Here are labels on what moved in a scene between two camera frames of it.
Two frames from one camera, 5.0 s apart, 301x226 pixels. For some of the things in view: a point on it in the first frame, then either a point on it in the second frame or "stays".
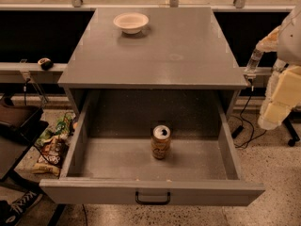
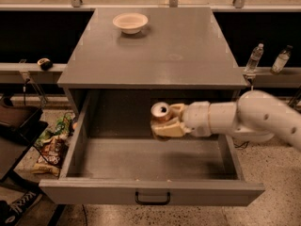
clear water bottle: (254, 61) stays
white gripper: (290, 42) to (197, 118)
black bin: (21, 122) stays
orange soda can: (160, 141) to (160, 111)
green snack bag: (62, 127) stays
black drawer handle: (166, 201) stays
